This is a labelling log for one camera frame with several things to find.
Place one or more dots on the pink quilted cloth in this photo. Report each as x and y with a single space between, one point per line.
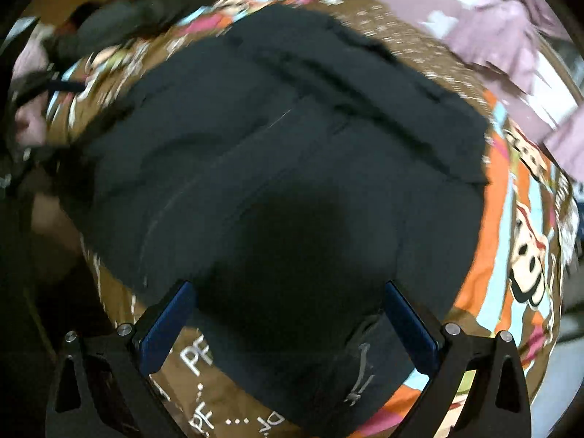
29 61

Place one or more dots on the dark clothes pile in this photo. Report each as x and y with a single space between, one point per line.
118 18

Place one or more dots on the pink curtain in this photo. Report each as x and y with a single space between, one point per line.
568 141
492 32

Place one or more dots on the black jacket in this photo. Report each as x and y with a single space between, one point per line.
273 169

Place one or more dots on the cartoon printed blanket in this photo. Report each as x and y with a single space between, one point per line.
497 219

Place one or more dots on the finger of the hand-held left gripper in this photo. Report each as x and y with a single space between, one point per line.
32 154
68 86

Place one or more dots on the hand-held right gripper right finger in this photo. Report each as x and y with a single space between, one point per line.
408 324

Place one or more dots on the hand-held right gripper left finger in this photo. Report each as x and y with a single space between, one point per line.
166 324

